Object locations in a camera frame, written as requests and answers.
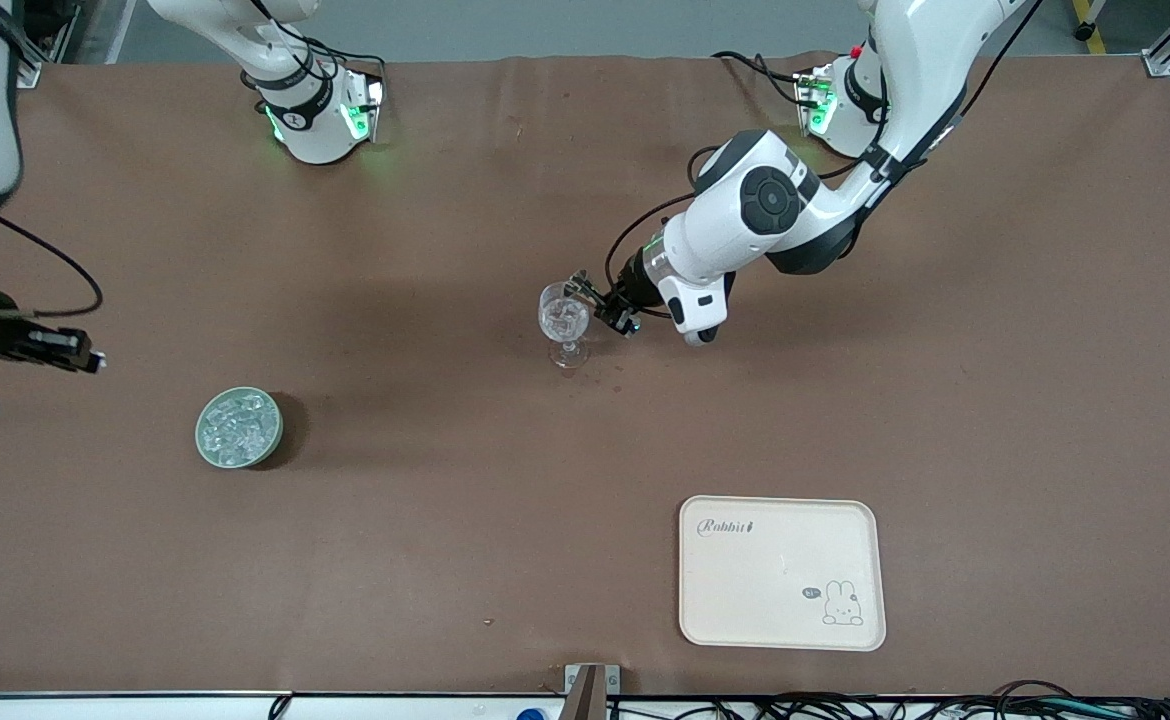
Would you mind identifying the black left base cable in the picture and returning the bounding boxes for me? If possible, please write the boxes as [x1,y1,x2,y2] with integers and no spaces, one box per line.
[711,50,808,107]

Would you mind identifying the green lit right base box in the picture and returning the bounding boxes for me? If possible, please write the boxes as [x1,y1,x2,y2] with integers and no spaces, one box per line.
[342,72,387,144]

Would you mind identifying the green lit base box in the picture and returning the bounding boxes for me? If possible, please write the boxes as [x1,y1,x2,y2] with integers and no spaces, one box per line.
[342,72,387,144]
[794,64,839,138]

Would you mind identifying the black right base cable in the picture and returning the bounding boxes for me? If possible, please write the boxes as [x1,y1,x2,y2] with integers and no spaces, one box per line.
[243,0,388,97]

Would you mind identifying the cream rabbit print tray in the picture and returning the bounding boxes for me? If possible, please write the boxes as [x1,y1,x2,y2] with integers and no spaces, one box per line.
[678,495,888,653]

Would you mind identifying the black base cable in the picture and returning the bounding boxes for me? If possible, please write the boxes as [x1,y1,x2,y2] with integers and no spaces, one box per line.
[711,50,808,107]
[243,0,388,97]

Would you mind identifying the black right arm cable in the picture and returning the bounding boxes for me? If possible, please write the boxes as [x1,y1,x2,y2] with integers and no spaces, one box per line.
[0,214,105,320]

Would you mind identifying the clear ice cubes pile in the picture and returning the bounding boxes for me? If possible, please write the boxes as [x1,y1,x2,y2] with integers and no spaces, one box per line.
[201,392,280,466]

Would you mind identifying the clear stemmed wine glass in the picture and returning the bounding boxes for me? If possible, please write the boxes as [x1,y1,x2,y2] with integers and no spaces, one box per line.
[538,282,592,370]

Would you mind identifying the aluminium frame with dark rack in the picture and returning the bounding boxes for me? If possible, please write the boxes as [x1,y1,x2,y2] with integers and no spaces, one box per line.
[13,0,83,91]

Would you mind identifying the black cable tangle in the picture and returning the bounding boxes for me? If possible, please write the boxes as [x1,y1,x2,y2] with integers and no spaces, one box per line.
[605,680,1170,720]

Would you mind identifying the grey metal mounting bracket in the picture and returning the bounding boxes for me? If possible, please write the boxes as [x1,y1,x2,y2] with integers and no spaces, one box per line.
[564,663,622,720]

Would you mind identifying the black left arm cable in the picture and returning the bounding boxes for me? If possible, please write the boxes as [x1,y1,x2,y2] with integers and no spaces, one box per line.
[603,0,1046,323]

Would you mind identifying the brown table cover sheet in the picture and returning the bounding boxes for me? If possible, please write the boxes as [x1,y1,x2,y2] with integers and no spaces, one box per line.
[0,52,1170,699]

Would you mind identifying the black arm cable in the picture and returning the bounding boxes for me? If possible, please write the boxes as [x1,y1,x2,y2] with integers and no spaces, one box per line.
[603,0,1046,323]
[0,214,105,320]

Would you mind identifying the pale green round bowl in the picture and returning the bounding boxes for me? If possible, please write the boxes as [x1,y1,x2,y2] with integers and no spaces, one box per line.
[194,386,285,471]

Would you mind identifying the green lit left base box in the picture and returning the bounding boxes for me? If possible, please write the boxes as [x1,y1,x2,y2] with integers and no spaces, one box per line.
[794,64,839,138]

